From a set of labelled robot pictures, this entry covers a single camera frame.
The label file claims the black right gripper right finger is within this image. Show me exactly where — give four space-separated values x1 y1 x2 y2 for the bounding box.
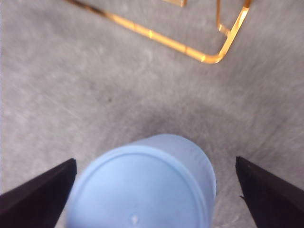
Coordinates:
236 156 304 228

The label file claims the blue cup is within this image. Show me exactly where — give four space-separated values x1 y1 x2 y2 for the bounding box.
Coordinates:
69 133 217 228

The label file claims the gold wire cup rack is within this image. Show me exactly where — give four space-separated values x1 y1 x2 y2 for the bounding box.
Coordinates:
65 0 253 64

